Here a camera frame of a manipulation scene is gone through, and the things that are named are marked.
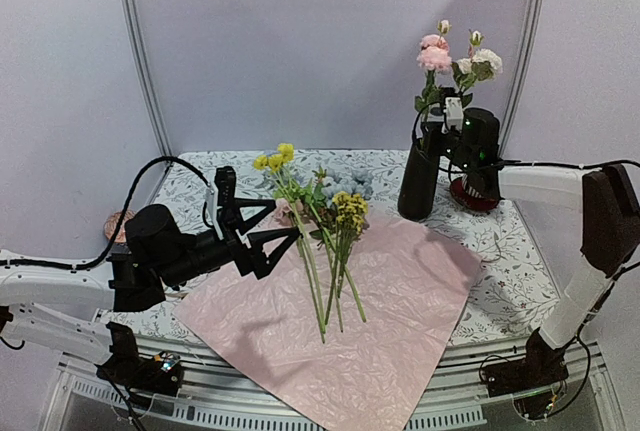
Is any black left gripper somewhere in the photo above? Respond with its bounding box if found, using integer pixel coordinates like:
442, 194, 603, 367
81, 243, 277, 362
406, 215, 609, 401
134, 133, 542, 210
159, 199, 300, 289

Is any yellow poppy flower stem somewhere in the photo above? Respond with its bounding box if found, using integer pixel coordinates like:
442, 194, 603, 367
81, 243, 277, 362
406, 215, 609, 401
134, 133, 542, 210
252, 143, 341, 335

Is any light blue hydrangea stem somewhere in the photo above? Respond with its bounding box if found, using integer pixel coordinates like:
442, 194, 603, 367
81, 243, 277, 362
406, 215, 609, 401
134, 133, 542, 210
321, 168, 373, 201

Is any pink wrapping paper sheet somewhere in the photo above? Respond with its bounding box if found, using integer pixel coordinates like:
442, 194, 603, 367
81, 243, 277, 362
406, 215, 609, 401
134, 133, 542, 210
170, 213, 482, 431

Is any white rose stem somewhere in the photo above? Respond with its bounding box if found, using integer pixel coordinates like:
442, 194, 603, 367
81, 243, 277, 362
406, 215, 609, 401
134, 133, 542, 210
452, 30, 503, 108

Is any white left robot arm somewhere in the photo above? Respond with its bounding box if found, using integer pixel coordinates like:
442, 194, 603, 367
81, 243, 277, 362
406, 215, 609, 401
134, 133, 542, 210
1, 198, 300, 385

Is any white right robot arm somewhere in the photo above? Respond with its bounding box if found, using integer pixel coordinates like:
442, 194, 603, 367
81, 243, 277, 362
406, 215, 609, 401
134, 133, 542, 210
412, 99, 639, 387

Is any tall black vase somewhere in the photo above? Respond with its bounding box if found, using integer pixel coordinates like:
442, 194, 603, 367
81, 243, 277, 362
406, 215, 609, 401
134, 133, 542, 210
397, 144, 439, 221

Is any striped ceramic cup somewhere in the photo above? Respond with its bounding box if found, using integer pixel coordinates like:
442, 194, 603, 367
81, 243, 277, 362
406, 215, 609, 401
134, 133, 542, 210
462, 174, 487, 199

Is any red round saucer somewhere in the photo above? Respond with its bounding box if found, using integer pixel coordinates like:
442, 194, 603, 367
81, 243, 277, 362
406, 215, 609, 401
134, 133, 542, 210
449, 178, 499, 212

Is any single pink carnation stem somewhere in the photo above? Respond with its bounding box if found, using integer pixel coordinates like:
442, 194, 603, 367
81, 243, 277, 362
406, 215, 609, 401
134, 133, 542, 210
276, 198, 326, 343

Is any yellow small flower sprig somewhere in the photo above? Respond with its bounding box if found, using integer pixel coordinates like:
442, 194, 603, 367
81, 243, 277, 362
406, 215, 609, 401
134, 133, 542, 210
328, 191, 368, 332

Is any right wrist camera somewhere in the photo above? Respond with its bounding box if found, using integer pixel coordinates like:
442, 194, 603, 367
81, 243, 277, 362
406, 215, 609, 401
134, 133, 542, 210
438, 87, 464, 132

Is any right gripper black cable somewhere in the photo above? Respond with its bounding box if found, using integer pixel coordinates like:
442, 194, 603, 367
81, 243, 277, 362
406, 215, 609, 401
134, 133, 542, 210
410, 100, 640, 187

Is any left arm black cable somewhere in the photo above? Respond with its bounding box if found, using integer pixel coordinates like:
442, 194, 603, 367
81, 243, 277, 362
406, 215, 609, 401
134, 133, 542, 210
0, 155, 214, 272

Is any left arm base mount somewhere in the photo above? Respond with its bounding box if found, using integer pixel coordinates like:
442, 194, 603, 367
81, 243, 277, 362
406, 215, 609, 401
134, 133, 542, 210
96, 322, 184, 396

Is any right aluminium frame post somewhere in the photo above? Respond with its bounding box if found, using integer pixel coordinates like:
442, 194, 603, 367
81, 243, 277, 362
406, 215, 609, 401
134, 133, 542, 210
498, 0, 543, 156

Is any aluminium frame post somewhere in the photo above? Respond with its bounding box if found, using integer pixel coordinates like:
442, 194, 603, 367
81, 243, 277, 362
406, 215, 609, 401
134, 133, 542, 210
498, 0, 543, 156
121, 0, 173, 156

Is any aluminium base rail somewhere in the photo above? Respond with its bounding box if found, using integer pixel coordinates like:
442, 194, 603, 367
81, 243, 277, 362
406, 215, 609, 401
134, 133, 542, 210
52, 333, 616, 431

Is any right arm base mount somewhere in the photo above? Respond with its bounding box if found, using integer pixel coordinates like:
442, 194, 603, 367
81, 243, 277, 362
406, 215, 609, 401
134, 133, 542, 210
479, 329, 574, 420

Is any left aluminium frame post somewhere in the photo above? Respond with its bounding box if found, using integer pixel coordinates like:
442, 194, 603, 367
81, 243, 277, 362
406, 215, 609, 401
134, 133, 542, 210
121, 0, 173, 156

